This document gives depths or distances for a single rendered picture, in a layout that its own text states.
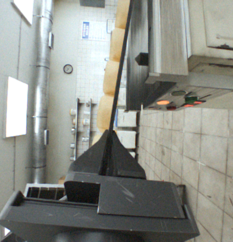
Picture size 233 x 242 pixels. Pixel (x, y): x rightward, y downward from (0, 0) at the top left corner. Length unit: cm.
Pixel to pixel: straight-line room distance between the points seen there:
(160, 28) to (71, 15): 557
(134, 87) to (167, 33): 29
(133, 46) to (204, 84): 38
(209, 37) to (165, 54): 8
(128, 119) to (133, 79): 321
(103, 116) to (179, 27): 21
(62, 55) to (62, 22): 119
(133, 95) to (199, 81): 27
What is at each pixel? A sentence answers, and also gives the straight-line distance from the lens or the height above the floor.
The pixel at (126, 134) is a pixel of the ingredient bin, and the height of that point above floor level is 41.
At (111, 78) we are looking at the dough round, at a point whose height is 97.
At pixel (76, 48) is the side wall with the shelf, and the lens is 508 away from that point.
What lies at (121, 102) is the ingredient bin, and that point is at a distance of 373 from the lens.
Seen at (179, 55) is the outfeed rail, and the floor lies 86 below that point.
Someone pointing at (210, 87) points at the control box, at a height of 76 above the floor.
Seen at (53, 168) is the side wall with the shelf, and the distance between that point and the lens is 496.
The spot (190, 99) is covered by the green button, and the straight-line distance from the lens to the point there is 36.
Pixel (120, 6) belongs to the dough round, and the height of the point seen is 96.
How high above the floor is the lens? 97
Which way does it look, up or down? 4 degrees down
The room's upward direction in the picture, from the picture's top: 88 degrees counter-clockwise
